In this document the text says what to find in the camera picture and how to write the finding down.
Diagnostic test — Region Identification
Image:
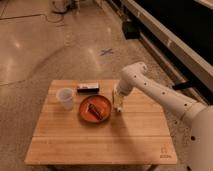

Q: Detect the brown food piece on plate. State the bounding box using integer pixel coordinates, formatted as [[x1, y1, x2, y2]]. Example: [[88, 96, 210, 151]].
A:
[[88, 104, 103, 120]]

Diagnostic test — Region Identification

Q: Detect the grey object with cable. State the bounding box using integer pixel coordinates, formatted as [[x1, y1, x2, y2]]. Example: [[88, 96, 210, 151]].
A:
[[50, 0, 80, 13]]

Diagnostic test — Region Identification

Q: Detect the orange round plate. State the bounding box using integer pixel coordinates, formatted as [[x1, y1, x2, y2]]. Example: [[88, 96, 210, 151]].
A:
[[79, 95, 112, 123]]

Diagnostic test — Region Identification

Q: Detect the white bottle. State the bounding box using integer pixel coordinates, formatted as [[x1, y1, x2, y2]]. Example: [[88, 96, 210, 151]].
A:
[[112, 86, 124, 112]]

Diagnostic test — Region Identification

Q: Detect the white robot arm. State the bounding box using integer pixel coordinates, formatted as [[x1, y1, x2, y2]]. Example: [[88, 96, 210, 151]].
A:
[[112, 62, 213, 171]]

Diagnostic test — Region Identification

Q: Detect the dark rectangular box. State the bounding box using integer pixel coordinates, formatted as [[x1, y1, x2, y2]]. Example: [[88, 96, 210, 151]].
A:
[[77, 83, 99, 93]]

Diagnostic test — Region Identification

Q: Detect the black box on floor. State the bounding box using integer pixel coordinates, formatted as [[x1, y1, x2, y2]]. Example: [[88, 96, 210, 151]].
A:
[[122, 22, 140, 39]]

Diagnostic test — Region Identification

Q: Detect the wooden table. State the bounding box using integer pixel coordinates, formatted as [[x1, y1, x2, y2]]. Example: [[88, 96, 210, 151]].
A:
[[25, 80, 177, 166]]

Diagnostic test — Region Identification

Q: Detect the translucent plastic cup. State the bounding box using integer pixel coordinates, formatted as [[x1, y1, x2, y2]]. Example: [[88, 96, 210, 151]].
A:
[[56, 88, 74, 110]]

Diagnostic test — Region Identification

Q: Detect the long beige counter rail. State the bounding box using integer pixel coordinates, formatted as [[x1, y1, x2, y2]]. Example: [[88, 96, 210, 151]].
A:
[[99, 0, 213, 91]]

